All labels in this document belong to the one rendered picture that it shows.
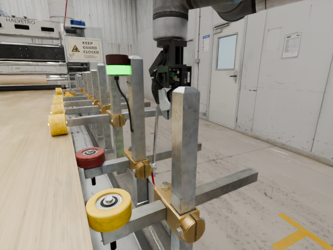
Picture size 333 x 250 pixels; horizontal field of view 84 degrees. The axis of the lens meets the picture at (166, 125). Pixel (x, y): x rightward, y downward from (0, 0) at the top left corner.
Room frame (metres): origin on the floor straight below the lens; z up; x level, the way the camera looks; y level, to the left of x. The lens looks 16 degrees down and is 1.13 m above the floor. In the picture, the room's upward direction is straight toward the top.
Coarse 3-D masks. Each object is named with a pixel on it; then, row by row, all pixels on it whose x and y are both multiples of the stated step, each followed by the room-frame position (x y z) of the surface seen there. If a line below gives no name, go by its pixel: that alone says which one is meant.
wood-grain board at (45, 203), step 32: (0, 96) 1.90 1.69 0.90; (32, 96) 1.90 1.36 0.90; (0, 128) 0.77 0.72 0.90; (32, 128) 0.77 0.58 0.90; (0, 160) 0.47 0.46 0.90; (32, 160) 0.47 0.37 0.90; (64, 160) 0.47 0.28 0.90; (0, 192) 0.32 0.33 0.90; (32, 192) 0.32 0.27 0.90; (64, 192) 0.32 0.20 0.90; (0, 224) 0.24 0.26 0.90; (32, 224) 0.24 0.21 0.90; (64, 224) 0.24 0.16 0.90
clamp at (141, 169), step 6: (126, 150) 0.60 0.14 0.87; (126, 156) 0.57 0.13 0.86; (132, 162) 0.52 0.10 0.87; (138, 162) 0.52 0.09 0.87; (144, 162) 0.52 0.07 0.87; (132, 168) 0.52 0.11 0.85; (138, 168) 0.50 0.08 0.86; (144, 168) 0.51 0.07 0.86; (150, 168) 0.51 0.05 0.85; (132, 174) 0.53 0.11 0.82; (138, 174) 0.49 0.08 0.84; (144, 174) 0.51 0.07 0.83; (150, 174) 0.51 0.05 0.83
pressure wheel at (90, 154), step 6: (84, 150) 0.52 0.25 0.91; (90, 150) 0.51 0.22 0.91; (96, 150) 0.53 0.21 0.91; (102, 150) 0.52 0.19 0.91; (78, 156) 0.48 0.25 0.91; (84, 156) 0.48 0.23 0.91; (90, 156) 0.48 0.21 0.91; (96, 156) 0.48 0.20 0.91; (102, 156) 0.50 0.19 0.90; (78, 162) 0.48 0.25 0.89; (84, 162) 0.47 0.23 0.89; (90, 162) 0.47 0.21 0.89; (96, 162) 0.48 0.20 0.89; (102, 162) 0.50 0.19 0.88; (84, 168) 0.47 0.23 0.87
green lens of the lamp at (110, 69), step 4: (108, 68) 0.50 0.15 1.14; (112, 68) 0.49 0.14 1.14; (116, 68) 0.49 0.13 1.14; (120, 68) 0.49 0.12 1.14; (124, 68) 0.50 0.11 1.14; (128, 68) 0.51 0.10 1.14; (108, 72) 0.50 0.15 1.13; (112, 72) 0.49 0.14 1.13; (116, 72) 0.49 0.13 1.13; (120, 72) 0.49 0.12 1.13; (124, 72) 0.50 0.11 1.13; (128, 72) 0.51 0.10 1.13
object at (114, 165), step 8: (200, 144) 0.69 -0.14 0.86; (152, 152) 0.61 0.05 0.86; (160, 152) 0.61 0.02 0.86; (168, 152) 0.62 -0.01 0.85; (112, 160) 0.55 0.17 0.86; (120, 160) 0.55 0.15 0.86; (128, 160) 0.55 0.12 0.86; (160, 160) 0.61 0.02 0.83; (96, 168) 0.50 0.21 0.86; (104, 168) 0.51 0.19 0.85; (112, 168) 0.53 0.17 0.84; (120, 168) 0.54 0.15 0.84; (88, 176) 0.49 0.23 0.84; (96, 176) 0.50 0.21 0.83
